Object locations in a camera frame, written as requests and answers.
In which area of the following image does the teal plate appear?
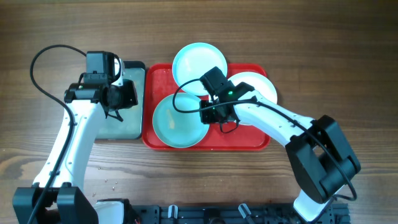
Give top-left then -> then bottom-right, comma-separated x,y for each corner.
172,42 -> 228,87
152,93 -> 210,148

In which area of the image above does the white plate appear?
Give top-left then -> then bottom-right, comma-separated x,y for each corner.
228,72 -> 278,126

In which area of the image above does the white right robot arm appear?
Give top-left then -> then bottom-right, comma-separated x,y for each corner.
200,90 -> 361,222

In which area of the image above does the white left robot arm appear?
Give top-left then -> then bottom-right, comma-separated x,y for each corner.
12,80 -> 137,223

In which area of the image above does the red plastic tray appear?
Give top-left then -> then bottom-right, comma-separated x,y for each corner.
142,63 -> 271,151

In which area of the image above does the black water basin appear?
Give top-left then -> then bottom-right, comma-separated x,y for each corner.
96,61 -> 146,140

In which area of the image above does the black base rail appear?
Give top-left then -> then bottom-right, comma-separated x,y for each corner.
130,203 -> 351,224

